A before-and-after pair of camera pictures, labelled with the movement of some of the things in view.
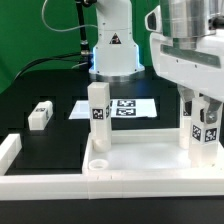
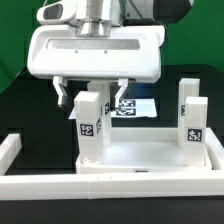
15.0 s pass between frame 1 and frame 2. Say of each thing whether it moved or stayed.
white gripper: moved
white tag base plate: stayed
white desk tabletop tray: moved
